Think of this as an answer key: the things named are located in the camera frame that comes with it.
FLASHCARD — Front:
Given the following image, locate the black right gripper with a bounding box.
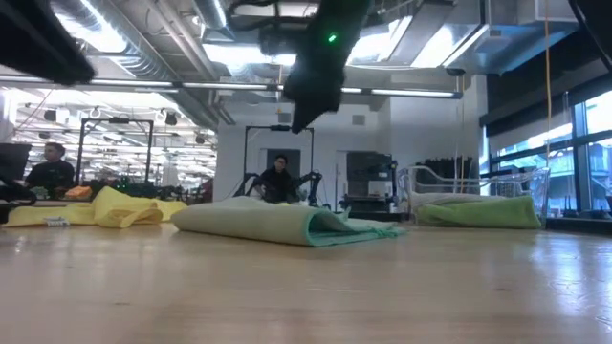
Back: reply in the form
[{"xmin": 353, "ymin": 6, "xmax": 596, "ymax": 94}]
[{"xmin": 283, "ymin": 0, "xmax": 375, "ymax": 135}]

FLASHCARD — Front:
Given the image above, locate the pale green teal-edged towel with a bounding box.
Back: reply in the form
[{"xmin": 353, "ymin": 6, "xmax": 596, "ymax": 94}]
[{"xmin": 170, "ymin": 195, "xmax": 407, "ymax": 248}]

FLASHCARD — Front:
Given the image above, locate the bright green microfiber towel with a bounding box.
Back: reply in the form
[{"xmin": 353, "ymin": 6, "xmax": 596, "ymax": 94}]
[{"xmin": 415, "ymin": 195, "xmax": 542, "ymax": 229}]

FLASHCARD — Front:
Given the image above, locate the yellow microfiber towel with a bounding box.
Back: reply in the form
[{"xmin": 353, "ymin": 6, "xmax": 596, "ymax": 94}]
[{"xmin": 2, "ymin": 185, "xmax": 188, "ymax": 229}]

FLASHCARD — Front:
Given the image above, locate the person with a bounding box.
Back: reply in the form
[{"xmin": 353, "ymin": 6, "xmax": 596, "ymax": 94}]
[
  {"xmin": 256, "ymin": 153, "xmax": 300, "ymax": 204},
  {"xmin": 24, "ymin": 141, "xmax": 77, "ymax": 200}
]

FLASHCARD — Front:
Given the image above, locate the black equipment cabinet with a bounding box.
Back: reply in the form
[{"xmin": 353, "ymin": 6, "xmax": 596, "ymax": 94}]
[{"xmin": 344, "ymin": 151, "xmax": 399, "ymax": 214}]

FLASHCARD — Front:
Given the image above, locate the dark storage rack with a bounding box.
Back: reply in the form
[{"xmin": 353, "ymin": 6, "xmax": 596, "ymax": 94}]
[{"xmin": 414, "ymin": 156, "xmax": 475, "ymax": 195}]

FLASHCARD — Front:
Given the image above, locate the clear plastic bin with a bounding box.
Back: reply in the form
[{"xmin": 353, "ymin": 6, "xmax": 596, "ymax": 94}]
[{"xmin": 396, "ymin": 164, "xmax": 551, "ymax": 228}]

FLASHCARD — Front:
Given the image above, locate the orange object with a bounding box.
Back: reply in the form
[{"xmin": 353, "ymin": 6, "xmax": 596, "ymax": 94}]
[{"xmin": 63, "ymin": 185, "xmax": 94, "ymax": 202}]

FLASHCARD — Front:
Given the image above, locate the black monitor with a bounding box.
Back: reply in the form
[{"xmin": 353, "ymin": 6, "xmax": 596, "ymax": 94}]
[{"xmin": 0, "ymin": 141, "xmax": 33, "ymax": 183}]

